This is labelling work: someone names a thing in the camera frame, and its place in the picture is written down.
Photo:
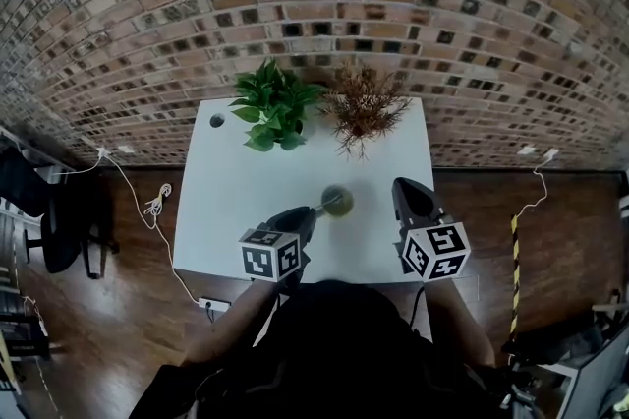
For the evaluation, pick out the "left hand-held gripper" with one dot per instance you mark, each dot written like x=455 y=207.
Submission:
x=268 y=255

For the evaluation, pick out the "white shelf rack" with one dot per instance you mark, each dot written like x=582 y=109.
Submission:
x=10 y=230

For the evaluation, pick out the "yellow black floor tape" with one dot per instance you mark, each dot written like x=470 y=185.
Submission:
x=515 y=269

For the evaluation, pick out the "brown dried potted plant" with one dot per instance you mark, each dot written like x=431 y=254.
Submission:
x=366 y=112

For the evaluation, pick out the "grey equipment stand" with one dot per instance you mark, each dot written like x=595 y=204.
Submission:
x=589 y=373

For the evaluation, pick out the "black office chair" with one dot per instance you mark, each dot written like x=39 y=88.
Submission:
x=54 y=220

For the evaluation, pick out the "green potted plant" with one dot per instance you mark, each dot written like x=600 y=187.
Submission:
x=272 y=107

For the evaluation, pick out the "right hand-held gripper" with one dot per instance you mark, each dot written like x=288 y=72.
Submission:
x=435 y=252

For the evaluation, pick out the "person's right forearm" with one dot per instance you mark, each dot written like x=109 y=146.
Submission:
x=457 y=323

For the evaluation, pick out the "person's left forearm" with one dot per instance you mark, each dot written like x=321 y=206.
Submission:
x=221 y=333

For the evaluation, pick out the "white wall socket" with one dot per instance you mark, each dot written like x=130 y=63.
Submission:
x=126 y=148
x=551 y=154
x=103 y=153
x=526 y=150

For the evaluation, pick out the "person's black clothing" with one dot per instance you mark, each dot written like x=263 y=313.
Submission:
x=344 y=358

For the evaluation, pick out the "white power strip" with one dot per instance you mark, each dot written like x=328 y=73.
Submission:
x=214 y=303

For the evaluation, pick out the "clear glass cup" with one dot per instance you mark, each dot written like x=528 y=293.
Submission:
x=343 y=209

